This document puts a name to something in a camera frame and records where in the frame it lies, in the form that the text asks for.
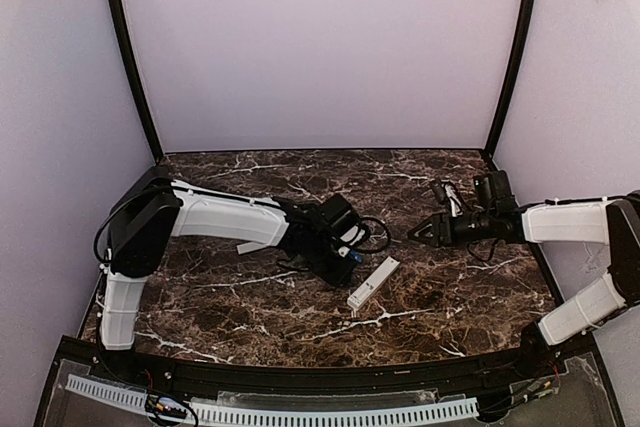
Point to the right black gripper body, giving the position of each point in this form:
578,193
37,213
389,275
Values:
442,228

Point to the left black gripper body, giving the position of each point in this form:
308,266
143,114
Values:
330,267

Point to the blue battery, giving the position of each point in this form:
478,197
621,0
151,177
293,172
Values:
355,256

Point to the white remote control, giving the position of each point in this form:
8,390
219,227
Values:
372,284

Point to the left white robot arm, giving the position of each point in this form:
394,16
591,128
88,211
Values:
131,242

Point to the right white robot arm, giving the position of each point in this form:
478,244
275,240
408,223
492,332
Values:
610,221

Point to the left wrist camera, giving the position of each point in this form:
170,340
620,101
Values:
341,225

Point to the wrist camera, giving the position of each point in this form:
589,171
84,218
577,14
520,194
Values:
341,225
446,195

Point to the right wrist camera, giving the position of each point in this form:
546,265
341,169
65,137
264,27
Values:
446,195

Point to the black front rail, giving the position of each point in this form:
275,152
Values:
477,374

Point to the right grey cable duct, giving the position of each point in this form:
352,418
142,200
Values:
420,415

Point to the grey cable duct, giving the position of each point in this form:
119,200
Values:
420,415
130,399

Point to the left grey cable duct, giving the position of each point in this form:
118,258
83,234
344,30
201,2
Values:
130,399

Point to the right black frame post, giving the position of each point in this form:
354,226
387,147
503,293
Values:
511,75

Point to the black frame post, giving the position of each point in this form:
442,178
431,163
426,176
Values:
134,79
511,75

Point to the left black frame post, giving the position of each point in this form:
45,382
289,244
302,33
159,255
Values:
134,79

